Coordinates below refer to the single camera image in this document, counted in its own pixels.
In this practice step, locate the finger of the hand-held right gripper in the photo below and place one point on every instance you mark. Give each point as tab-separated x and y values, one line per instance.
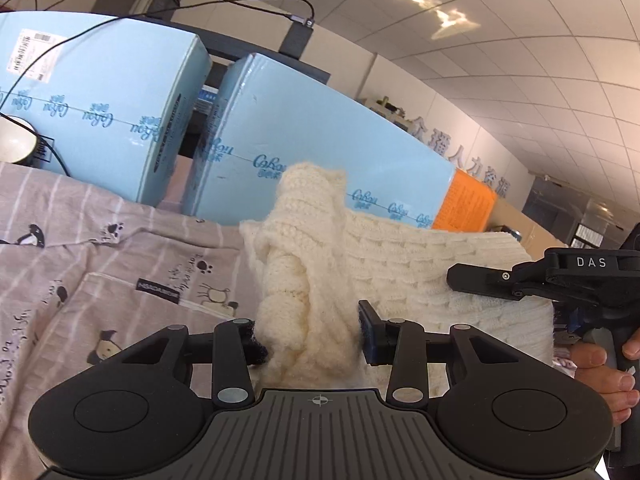
480	277

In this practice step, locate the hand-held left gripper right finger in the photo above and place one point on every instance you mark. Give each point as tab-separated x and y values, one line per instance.
370	332

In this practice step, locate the person's right hand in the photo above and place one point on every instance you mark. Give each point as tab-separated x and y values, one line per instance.
600	380

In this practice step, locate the cream knit sweater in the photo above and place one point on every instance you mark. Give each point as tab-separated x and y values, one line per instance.
400	260

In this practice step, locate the light blue cardboard box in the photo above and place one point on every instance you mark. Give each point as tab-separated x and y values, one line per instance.
310	130

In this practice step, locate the light blue labelled box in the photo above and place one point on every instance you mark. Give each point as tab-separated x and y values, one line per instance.
100	85

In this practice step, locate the black power adapter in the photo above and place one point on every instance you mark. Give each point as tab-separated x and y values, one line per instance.
167	0
296	40

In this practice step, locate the orange printed box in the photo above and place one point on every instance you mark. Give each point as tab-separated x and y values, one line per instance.
465	200

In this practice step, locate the grey cartoon-print bed sheet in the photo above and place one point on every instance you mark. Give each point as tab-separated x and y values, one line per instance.
100	260

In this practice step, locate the white round lamp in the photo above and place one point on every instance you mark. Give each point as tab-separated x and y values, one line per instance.
15	140

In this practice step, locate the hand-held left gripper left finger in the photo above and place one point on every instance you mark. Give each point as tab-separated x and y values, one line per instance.
232	355

